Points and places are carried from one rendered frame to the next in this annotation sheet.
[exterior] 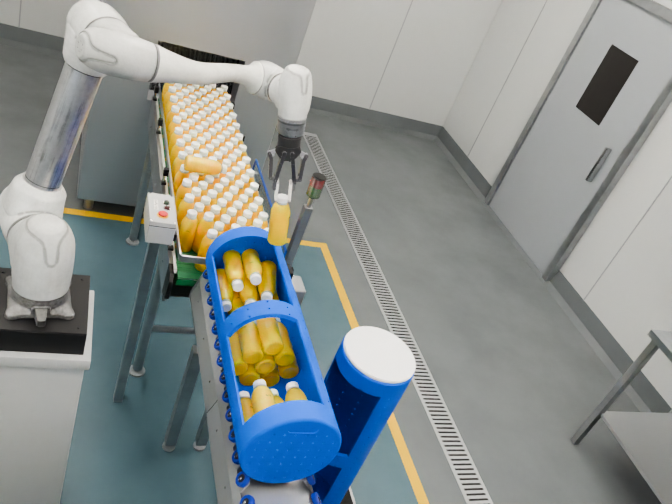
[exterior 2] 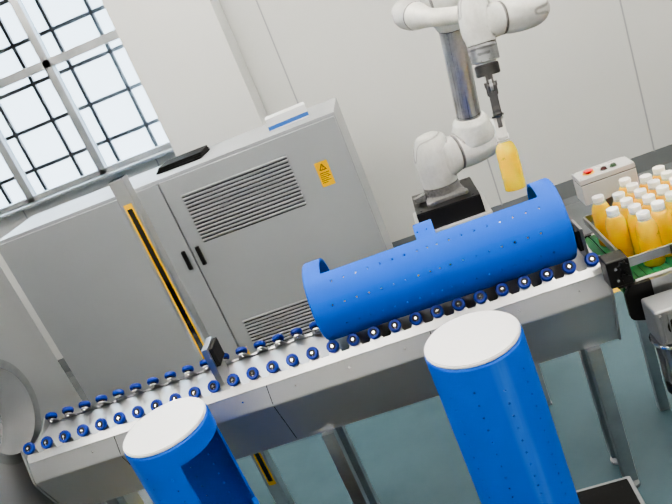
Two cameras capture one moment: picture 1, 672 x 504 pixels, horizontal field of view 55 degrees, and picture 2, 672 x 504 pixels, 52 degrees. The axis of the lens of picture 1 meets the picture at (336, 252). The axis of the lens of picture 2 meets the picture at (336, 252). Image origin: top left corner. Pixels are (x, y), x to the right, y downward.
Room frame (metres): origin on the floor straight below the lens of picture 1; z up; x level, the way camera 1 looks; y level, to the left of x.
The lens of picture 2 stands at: (2.66, -1.80, 2.03)
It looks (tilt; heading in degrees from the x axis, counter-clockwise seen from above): 20 degrees down; 127
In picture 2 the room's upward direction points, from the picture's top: 23 degrees counter-clockwise
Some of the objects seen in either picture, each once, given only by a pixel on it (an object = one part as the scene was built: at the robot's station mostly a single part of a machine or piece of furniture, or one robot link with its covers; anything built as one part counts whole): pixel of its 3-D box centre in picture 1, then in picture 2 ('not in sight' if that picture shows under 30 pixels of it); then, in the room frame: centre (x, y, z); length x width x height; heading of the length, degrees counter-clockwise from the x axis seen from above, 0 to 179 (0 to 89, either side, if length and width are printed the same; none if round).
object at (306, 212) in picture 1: (273, 298); not in sight; (2.52, 0.19, 0.55); 0.04 x 0.04 x 1.10; 28
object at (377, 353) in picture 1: (379, 353); (471, 338); (1.84, -0.29, 1.03); 0.28 x 0.28 x 0.01
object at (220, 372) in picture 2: not in sight; (217, 360); (0.84, -0.30, 1.00); 0.10 x 0.04 x 0.15; 118
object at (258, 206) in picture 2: not in sight; (218, 273); (-0.45, 1.07, 0.72); 2.15 x 0.54 x 1.45; 28
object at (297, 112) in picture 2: not in sight; (286, 116); (0.27, 1.41, 1.48); 0.24 x 0.12 x 0.08; 36
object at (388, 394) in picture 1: (338, 432); (515, 459); (1.84, -0.29, 0.59); 0.28 x 0.28 x 0.88
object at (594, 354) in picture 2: (214, 401); (612, 418); (1.98, 0.23, 0.31); 0.06 x 0.06 x 0.63; 28
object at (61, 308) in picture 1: (40, 296); (438, 190); (1.36, 0.74, 1.11); 0.22 x 0.18 x 0.06; 34
